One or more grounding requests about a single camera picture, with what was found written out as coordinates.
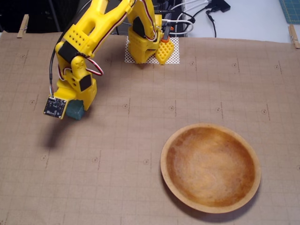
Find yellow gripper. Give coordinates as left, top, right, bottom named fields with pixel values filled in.
left=53, top=72, right=98, bottom=112

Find blue wooden block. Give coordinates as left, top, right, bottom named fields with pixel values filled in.
left=65, top=99, right=85, bottom=121

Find round wooden bowl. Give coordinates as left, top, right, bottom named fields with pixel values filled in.
left=160, top=123, right=262, bottom=214

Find brown gridded paper mat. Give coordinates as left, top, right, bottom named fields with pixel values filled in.
left=0, top=31, right=300, bottom=225

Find grey metal pole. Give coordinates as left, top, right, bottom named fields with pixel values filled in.
left=49, top=0, right=61, bottom=32

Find white mesh mat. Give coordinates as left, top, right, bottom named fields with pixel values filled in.
left=124, top=36, right=180, bottom=65

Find wooden clothespin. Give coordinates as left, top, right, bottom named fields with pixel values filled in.
left=287, top=24, right=300, bottom=49
left=16, top=14, right=30, bottom=38

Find black orange table clamp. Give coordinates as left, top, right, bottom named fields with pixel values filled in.
left=160, top=20, right=174, bottom=43

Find black adapter box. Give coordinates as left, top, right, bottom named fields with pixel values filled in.
left=207, top=0, right=232, bottom=13

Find green cutting mat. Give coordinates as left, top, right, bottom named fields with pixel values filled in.
left=278, top=0, right=300, bottom=24

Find red white black servo wire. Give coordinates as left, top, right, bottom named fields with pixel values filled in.
left=140, top=0, right=158, bottom=41
left=58, top=58, right=104, bottom=79

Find black camera circuit board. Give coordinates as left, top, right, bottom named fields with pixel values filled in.
left=43, top=94, right=68, bottom=120

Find black camera cable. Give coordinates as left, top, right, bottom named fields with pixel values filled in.
left=48, top=0, right=94, bottom=98

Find looped white cable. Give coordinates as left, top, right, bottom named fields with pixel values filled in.
left=164, top=14, right=195, bottom=36

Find black cable with plug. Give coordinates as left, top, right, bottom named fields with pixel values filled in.
left=205, top=8, right=217, bottom=38

